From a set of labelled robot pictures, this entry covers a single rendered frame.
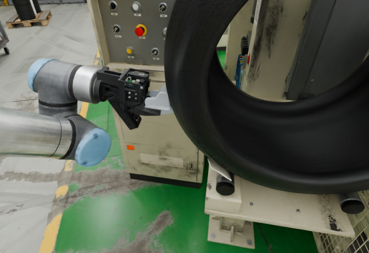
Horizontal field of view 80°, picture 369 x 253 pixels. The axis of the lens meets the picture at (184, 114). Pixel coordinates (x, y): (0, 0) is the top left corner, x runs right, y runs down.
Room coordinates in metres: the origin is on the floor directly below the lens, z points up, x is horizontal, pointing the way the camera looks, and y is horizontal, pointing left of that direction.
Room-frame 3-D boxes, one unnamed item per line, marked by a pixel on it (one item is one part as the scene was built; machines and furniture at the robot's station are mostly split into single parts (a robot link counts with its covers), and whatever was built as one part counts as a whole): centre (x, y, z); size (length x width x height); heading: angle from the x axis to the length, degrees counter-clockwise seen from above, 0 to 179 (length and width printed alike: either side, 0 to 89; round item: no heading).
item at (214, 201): (0.50, -0.13, 0.83); 0.36 x 0.09 x 0.06; 170
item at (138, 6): (1.20, 0.12, 0.63); 0.56 x 0.41 x 1.27; 80
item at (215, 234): (0.73, -0.29, 0.02); 0.27 x 0.27 x 0.04; 80
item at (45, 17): (5.98, 3.88, 0.38); 1.20 x 0.80 x 0.76; 20
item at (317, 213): (0.48, -0.27, 0.80); 0.37 x 0.36 x 0.02; 80
